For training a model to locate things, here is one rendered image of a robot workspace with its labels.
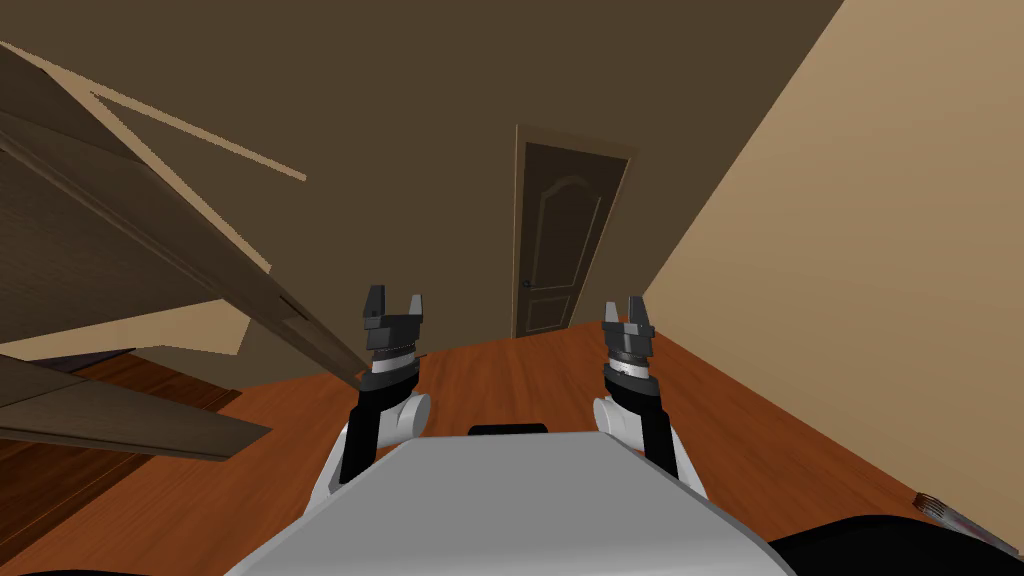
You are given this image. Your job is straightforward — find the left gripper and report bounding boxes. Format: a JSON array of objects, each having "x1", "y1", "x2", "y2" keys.
[{"x1": 363, "y1": 284, "x2": 425, "y2": 354}]

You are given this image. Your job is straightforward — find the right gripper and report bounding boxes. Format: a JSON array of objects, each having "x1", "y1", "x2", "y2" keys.
[{"x1": 600, "y1": 295, "x2": 657, "y2": 366}]

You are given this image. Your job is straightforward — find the dark brown panelled door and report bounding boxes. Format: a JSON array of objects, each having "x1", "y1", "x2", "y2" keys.
[{"x1": 513, "y1": 140, "x2": 631, "y2": 340}]

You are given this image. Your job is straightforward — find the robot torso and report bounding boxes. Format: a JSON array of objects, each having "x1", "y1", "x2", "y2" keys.
[{"x1": 223, "y1": 423, "x2": 802, "y2": 576}]

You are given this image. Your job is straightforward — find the brown wooden panel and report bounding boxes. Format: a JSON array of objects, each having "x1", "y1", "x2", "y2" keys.
[{"x1": 0, "y1": 354, "x2": 274, "y2": 464}]

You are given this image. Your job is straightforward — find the grey striped object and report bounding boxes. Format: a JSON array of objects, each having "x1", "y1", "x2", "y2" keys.
[{"x1": 913, "y1": 492, "x2": 1022, "y2": 558}]

